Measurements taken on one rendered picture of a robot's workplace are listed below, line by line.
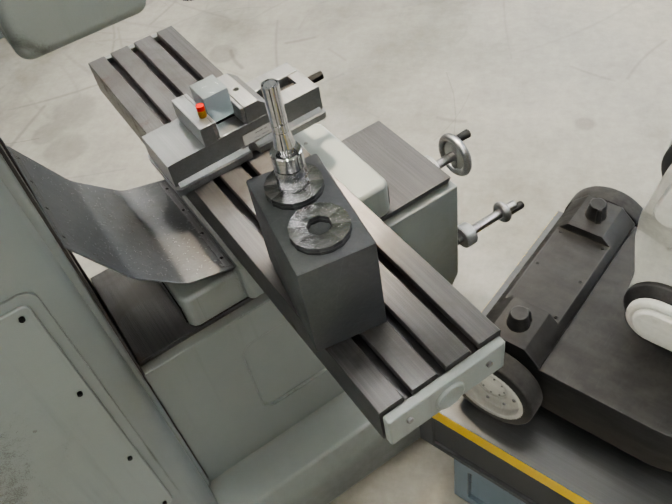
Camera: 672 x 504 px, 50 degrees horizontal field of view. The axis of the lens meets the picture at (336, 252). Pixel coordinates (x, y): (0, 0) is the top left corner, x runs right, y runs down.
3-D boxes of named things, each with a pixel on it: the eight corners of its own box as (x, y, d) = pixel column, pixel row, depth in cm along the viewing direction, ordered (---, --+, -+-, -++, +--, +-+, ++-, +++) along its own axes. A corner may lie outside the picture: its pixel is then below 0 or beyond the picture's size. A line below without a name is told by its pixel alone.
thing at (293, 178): (313, 186, 104) (307, 158, 100) (283, 198, 104) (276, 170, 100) (302, 167, 108) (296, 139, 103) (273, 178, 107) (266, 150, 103)
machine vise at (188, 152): (290, 85, 156) (280, 41, 148) (328, 116, 147) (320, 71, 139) (148, 159, 146) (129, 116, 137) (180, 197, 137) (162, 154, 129)
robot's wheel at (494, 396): (539, 422, 152) (548, 372, 137) (528, 440, 150) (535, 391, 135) (459, 377, 162) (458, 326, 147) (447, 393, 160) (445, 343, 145)
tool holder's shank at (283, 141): (299, 152, 100) (284, 86, 92) (278, 159, 100) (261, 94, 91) (292, 139, 102) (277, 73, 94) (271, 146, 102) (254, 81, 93)
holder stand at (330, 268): (332, 232, 125) (315, 145, 111) (388, 322, 111) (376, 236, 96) (269, 258, 123) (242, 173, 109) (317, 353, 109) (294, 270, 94)
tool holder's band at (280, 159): (307, 158, 100) (306, 153, 100) (276, 170, 100) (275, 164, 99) (296, 139, 103) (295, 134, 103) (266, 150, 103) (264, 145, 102)
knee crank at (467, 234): (513, 200, 186) (514, 184, 182) (530, 213, 183) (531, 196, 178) (448, 242, 180) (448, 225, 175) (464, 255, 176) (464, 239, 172)
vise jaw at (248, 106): (239, 84, 146) (234, 68, 144) (270, 112, 139) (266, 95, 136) (214, 97, 145) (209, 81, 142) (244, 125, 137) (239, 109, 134)
